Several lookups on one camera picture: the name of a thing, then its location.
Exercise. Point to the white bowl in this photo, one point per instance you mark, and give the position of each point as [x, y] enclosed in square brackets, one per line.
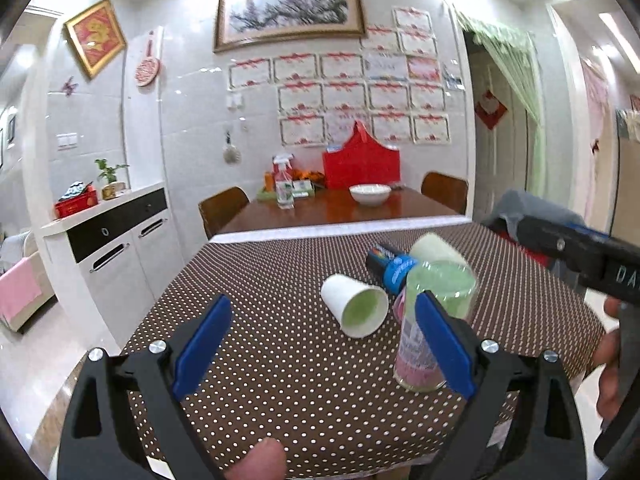
[370, 194]

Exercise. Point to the brown polka dot tablecloth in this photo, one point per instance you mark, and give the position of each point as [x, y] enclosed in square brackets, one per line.
[280, 310]

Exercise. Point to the green door curtain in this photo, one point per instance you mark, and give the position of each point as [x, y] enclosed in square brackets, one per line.
[520, 70]

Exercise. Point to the small potted plant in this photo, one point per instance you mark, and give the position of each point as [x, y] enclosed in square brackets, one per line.
[111, 176]

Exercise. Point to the red diamond door decoration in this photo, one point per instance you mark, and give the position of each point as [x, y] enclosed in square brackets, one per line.
[491, 110]

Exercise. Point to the red basket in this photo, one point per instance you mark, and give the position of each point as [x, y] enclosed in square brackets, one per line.
[76, 202]

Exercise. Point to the green and white box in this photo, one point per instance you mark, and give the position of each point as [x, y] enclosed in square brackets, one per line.
[300, 189]

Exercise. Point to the grey cloth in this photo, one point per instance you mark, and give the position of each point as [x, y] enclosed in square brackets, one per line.
[530, 207]

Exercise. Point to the person's left hand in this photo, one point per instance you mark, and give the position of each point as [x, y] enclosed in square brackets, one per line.
[257, 462]

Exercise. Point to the pile of oranges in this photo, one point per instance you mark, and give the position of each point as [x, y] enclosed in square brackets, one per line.
[306, 175]

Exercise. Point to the red gift bag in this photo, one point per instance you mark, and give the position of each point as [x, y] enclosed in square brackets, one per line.
[361, 162]

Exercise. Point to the pink curtain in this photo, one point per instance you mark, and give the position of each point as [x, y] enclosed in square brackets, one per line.
[597, 125]

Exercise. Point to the white light switch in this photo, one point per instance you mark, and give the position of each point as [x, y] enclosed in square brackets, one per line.
[66, 139]

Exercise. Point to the clear plastic cup pink label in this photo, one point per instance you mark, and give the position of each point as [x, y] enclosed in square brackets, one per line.
[417, 355]

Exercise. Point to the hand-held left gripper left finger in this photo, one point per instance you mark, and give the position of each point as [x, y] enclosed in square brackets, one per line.
[200, 350]

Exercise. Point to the gold framed red picture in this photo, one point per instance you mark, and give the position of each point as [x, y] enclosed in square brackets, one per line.
[94, 37]

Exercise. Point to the black and blue can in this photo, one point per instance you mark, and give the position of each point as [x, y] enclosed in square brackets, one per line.
[392, 267]

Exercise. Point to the white sofa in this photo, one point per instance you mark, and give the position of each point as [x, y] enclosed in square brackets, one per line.
[20, 270]

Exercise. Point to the framed landscape painting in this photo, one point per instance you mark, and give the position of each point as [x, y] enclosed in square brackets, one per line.
[290, 10]

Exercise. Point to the clear spray bottle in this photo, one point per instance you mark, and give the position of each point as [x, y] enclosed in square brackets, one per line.
[284, 185]

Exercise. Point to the pink blanket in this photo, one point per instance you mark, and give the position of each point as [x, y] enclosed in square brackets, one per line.
[19, 294]

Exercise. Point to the group of wall certificates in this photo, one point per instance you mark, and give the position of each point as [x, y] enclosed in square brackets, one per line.
[350, 95]

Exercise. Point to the white and black sideboard cabinet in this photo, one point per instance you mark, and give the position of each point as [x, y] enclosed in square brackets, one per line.
[115, 255]

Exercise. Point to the person's right hand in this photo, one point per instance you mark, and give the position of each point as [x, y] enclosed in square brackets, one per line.
[607, 375]

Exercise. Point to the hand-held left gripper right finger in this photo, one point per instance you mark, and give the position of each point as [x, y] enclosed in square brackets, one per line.
[446, 347]

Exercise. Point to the white door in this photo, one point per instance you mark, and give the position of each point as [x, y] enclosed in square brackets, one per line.
[492, 160]

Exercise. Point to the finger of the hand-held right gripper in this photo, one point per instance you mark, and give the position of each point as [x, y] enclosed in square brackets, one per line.
[555, 242]

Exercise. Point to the round red hanging ornament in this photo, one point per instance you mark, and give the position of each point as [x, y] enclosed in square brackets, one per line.
[148, 67]

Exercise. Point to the wooden dining table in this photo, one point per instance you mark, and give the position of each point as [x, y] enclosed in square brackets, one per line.
[320, 210]

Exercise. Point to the brown wooden chair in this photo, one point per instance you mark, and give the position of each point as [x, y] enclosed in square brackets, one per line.
[222, 210]
[445, 191]

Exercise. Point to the purple butterfly wall sticker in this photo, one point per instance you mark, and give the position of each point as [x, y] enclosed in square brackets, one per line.
[68, 85]

